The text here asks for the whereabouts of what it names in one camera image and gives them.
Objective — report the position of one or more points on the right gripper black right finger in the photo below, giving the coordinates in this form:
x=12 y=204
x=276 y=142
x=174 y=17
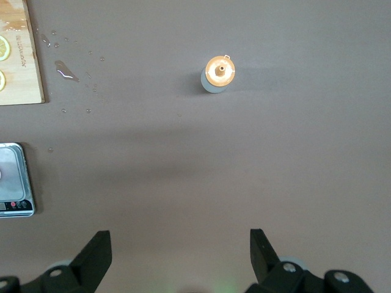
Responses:
x=268 y=274

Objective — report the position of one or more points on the wooden cutting board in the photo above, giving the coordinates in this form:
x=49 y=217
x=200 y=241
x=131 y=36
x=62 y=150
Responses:
x=23 y=70

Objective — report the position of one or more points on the sauce bottle with orange cap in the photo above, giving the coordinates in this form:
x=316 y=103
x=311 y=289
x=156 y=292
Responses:
x=218 y=74

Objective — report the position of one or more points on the dried lemon slice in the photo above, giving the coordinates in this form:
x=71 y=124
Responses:
x=4 y=48
x=2 y=81

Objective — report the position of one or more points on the silver digital kitchen scale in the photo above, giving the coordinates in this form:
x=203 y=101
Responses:
x=15 y=171

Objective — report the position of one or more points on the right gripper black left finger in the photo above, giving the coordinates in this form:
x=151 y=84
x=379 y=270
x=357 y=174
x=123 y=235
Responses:
x=85 y=268

